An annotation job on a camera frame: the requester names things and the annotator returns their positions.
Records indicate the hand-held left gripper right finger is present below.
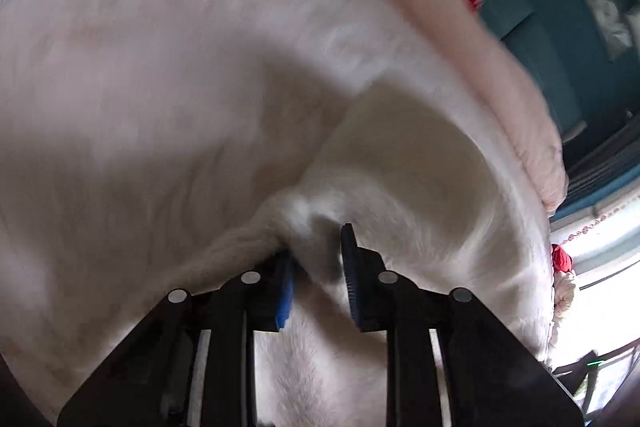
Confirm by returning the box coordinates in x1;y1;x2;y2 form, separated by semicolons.
340;223;583;427

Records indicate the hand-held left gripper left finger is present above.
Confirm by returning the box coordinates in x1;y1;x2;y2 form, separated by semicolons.
57;252;301;427

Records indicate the cream cloth on windowsill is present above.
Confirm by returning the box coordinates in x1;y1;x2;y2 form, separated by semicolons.
551;272;579;325

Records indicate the window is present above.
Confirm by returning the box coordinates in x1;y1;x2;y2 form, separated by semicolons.
550;212;640;358

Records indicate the red cloth on windowsill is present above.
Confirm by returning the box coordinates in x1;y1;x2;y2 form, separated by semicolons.
550;244;575;275

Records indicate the dark striped curtain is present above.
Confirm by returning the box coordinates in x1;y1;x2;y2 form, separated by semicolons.
567;107;640;210

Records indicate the pink duvet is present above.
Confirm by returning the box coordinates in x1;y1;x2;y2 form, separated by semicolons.
305;0;569;215

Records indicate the teal upholstered headboard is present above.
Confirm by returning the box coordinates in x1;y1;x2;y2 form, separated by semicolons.
400;0;623;142

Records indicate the red bead string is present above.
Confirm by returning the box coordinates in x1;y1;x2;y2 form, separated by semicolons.
554;209;623;249

